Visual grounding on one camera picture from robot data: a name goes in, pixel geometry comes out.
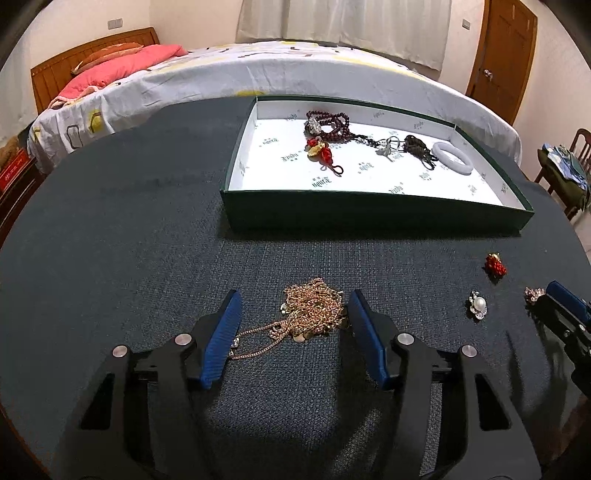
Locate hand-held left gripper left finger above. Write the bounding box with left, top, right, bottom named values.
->
left=60, top=290, right=244, bottom=480

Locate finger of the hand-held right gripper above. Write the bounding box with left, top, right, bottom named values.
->
left=531, top=281, right=591, bottom=370

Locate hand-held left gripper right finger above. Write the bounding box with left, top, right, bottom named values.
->
left=347, top=289, right=541, bottom=480

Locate gold chain necklace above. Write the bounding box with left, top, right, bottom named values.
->
left=229, top=277, right=354, bottom=361

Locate green shallow cardboard box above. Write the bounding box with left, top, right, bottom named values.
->
left=220, top=95, right=535, bottom=234

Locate red knot gold pendant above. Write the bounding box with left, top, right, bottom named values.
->
left=307, top=137, right=346, bottom=176

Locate silver key ring pendant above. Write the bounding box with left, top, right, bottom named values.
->
left=376, top=136, right=404, bottom=160

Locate white jade bangle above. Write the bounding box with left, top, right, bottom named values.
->
left=431, top=142, right=474, bottom=175

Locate black pendant brown cord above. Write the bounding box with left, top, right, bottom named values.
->
left=403, top=135, right=438, bottom=171

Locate dark red bead bracelet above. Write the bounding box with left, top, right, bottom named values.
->
left=305, top=109, right=384, bottom=144

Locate red brooch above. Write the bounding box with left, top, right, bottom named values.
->
left=485, top=252, right=508, bottom=280

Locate small pearl brooch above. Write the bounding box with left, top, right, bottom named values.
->
left=467, top=291, right=490, bottom=320

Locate pile of clothes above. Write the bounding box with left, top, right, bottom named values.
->
left=538, top=145, right=591, bottom=208

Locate dark grey tablecloth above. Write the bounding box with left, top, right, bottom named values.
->
left=0, top=95, right=591, bottom=480

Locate wooden chair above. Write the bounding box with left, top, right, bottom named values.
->
left=536, top=129, right=591, bottom=217

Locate wooden nightstand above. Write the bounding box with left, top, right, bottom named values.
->
left=0, top=157, right=42, bottom=241

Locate wooden door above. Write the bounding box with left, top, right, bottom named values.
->
left=466, top=0, right=539, bottom=125

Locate bed with patterned sheet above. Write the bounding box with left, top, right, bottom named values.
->
left=28, top=39, right=522, bottom=171

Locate red box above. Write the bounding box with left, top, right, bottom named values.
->
left=0, top=150, right=31, bottom=192

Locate pink pillow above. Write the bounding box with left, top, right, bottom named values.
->
left=58, top=45, right=188, bottom=100

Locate brown embroidered pillow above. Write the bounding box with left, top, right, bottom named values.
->
left=71, top=42, right=144, bottom=75

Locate wooden headboard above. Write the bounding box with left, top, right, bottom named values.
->
left=31, top=28, right=160, bottom=112

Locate grey striped window curtain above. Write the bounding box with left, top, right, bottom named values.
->
left=238, top=0, right=451, bottom=70

